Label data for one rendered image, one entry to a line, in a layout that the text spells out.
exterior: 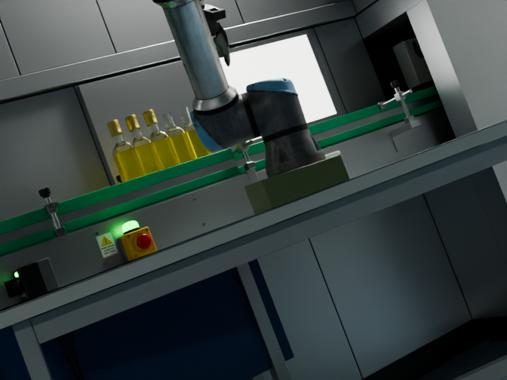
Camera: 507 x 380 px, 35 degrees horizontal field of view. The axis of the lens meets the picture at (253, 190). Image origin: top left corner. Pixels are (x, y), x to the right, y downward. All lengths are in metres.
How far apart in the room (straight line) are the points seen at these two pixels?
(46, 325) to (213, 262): 0.40
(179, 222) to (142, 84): 0.57
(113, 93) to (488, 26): 1.34
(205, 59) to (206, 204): 0.54
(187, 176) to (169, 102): 0.40
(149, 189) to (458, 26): 1.27
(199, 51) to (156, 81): 0.77
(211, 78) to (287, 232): 0.40
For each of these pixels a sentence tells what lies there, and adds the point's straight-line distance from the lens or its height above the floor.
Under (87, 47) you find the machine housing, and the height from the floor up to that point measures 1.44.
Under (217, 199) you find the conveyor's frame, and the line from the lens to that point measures 2.28.
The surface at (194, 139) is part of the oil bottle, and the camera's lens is 2.44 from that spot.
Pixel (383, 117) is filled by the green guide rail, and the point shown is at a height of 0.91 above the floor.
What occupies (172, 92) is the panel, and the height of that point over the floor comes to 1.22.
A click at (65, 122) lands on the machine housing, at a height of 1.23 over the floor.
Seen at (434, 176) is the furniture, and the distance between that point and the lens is 2.03.
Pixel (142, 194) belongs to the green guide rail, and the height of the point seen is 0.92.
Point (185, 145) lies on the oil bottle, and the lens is 2.42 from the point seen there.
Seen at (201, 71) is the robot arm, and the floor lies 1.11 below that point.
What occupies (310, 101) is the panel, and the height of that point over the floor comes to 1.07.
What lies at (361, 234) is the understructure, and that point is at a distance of 2.88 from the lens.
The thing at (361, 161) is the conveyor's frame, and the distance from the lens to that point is 2.68.
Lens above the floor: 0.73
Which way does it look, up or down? 2 degrees up
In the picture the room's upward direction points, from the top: 21 degrees counter-clockwise
